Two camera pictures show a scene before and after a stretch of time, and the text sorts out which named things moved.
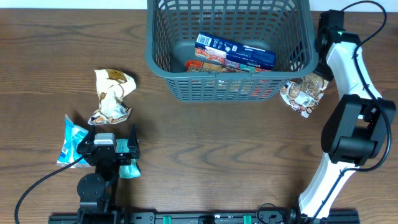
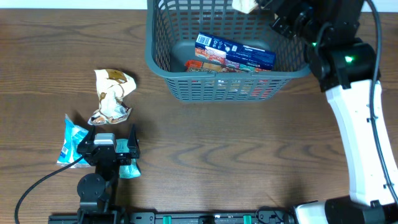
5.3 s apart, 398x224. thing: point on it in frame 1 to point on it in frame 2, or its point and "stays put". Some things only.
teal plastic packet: (127, 171) stays put
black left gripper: (125, 158) stays put
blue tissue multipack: (233, 51) stays put
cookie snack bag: (301, 93) to (245, 6)
